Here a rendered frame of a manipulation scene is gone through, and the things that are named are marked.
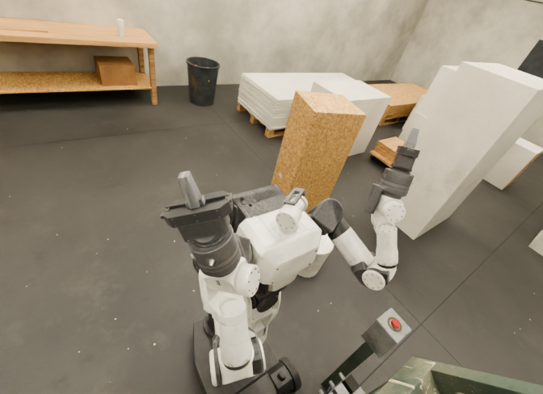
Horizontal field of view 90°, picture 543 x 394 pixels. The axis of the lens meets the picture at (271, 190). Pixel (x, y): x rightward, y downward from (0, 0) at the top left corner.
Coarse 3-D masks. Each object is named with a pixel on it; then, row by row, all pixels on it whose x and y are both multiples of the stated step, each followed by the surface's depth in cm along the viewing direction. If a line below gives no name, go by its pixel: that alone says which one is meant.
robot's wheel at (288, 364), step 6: (282, 360) 173; (288, 360) 172; (288, 366) 168; (294, 366) 169; (288, 372) 167; (294, 372) 166; (294, 378) 165; (300, 378) 166; (294, 384) 165; (300, 384) 166; (294, 390) 166
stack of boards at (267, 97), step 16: (256, 80) 426; (272, 80) 442; (288, 80) 459; (304, 80) 477; (320, 80) 497; (336, 80) 519; (240, 96) 459; (256, 96) 420; (272, 96) 389; (288, 96) 401; (256, 112) 431; (272, 112) 396; (288, 112) 410; (272, 128) 411
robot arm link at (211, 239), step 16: (224, 192) 49; (176, 208) 49; (208, 208) 46; (224, 208) 46; (176, 224) 47; (192, 224) 47; (208, 224) 47; (224, 224) 48; (192, 240) 49; (208, 240) 49; (224, 240) 50; (192, 256) 51; (208, 256) 49; (224, 256) 50
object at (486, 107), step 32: (480, 64) 246; (448, 96) 248; (480, 96) 230; (512, 96) 213; (448, 128) 255; (480, 128) 235; (512, 128) 235; (416, 160) 286; (448, 160) 261; (480, 160) 241; (416, 192) 294; (448, 192) 268; (416, 224) 303
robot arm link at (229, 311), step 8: (200, 272) 58; (200, 280) 58; (200, 288) 58; (208, 288) 58; (208, 296) 58; (216, 296) 61; (224, 296) 62; (232, 296) 63; (208, 304) 58; (216, 304) 59; (224, 304) 62; (232, 304) 61; (240, 304) 61; (208, 312) 59; (216, 312) 58; (224, 312) 59; (232, 312) 59; (240, 312) 59; (216, 320) 59; (224, 320) 58; (232, 320) 58; (240, 320) 58
